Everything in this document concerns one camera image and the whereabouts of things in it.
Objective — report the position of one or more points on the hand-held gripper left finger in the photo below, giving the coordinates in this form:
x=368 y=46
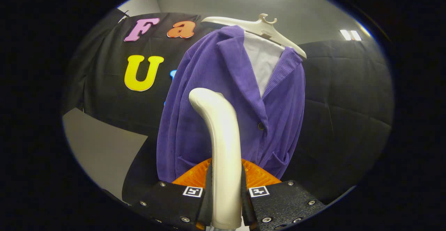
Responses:
x=208 y=203

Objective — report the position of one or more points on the white clothes hanger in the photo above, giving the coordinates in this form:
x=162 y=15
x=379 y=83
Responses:
x=258 y=27

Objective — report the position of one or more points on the white shirt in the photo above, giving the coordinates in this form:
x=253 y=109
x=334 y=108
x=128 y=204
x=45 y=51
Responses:
x=263 y=60

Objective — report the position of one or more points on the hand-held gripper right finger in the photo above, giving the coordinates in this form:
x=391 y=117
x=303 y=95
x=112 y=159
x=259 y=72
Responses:
x=245 y=203

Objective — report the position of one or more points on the ceiling light panel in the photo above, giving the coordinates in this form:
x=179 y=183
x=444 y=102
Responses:
x=350 y=35

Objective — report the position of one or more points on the grey cabinet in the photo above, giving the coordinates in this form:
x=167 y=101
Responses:
x=101 y=147

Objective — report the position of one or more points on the white garment steamer head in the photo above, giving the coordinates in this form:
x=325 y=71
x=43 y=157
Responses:
x=226 y=147

